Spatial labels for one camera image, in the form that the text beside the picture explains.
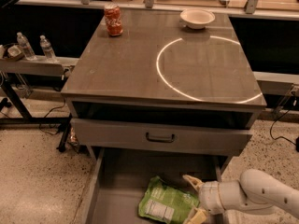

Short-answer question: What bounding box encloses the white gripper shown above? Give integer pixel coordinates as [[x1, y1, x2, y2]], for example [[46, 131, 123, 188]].
[[183, 175, 244, 224]]

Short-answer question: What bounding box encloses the green rice chip bag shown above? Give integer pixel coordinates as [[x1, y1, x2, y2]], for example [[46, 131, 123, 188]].
[[138, 176, 199, 224]]

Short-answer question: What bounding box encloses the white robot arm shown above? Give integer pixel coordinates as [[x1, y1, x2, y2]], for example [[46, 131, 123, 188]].
[[183, 169, 299, 224]]

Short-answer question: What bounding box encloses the open middle drawer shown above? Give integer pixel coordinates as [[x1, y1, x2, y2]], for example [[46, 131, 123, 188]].
[[82, 147, 221, 224]]

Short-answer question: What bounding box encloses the grey drawer cabinet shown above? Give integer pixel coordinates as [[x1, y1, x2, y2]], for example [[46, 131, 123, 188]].
[[60, 8, 267, 170]]

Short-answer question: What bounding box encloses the white bowl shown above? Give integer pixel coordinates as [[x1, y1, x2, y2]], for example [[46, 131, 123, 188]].
[[180, 9, 215, 29]]

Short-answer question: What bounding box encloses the right clear water bottle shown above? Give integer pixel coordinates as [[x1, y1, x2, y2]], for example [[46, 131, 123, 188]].
[[40, 35, 58, 63]]

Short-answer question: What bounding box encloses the clear water bottle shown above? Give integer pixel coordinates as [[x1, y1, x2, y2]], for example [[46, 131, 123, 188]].
[[40, 35, 58, 63], [17, 32, 36, 61]]

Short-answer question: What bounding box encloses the orange soda can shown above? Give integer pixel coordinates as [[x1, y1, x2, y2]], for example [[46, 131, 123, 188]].
[[104, 4, 122, 36]]

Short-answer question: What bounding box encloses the left clear water bottle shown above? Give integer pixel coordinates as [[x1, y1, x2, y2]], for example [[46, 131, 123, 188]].
[[17, 32, 36, 61]]

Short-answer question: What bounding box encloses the grey side bench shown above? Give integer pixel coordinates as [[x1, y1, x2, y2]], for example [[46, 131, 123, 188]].
[[0, 56, 78, 152]]

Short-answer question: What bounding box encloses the small round container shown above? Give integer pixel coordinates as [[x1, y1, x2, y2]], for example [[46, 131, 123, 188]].
[[3, 43, 23, 62]]

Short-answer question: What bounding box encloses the top drawer with black handle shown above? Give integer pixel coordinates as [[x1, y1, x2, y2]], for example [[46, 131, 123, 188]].
[[71, 119, 252, 156]]

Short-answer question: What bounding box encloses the black floor cable right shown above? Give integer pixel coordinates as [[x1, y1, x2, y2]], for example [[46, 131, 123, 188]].
[[269, 100, 299, 152]]

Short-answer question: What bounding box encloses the black floor cable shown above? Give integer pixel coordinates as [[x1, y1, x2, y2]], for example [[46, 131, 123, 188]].
[[38, 100, 70, 136], [269, 100, 299, 152]]

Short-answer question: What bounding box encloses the black floor cable left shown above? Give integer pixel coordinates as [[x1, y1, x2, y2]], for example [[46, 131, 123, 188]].
[[38, 100, 70, 136]]

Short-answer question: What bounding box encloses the back shelf rail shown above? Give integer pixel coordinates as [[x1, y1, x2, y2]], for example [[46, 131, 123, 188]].
[[15, 0, 299, 21]]

